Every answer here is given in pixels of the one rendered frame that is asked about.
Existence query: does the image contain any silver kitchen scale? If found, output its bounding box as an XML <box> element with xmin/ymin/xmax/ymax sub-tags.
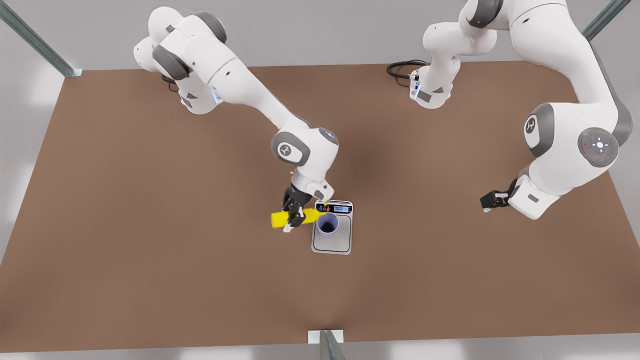
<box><xmin>311</xmin><ymin>200</ymin><xmax>354</xmax><ymax>256</ymax></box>

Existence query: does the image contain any yellow sauce bottle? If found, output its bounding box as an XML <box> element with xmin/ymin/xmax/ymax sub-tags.
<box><xmin>271</xmin><ymin>202</ymin><xmax>330</xmax><ymax>229</ymax></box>

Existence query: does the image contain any silver frame post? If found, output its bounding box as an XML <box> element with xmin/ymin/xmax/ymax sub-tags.
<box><xmin>307</xmin><ymin>329</ymin><xmax>347</xmax><ymax>360</ymax></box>
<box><xmin>581</xmin><ymin>0</ymin><xmax>632</xmax><ymax>43</ymax></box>
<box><xmin>0</xmin><ymin>0</ymin><xmax>84</xmax><ymax>78</ymax></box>

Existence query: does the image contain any lilac cup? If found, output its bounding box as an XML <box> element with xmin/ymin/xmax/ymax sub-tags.
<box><xmin>316</xmin><ymin>213</ymin><xmax>340</xmax><ymax>237</ymax></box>

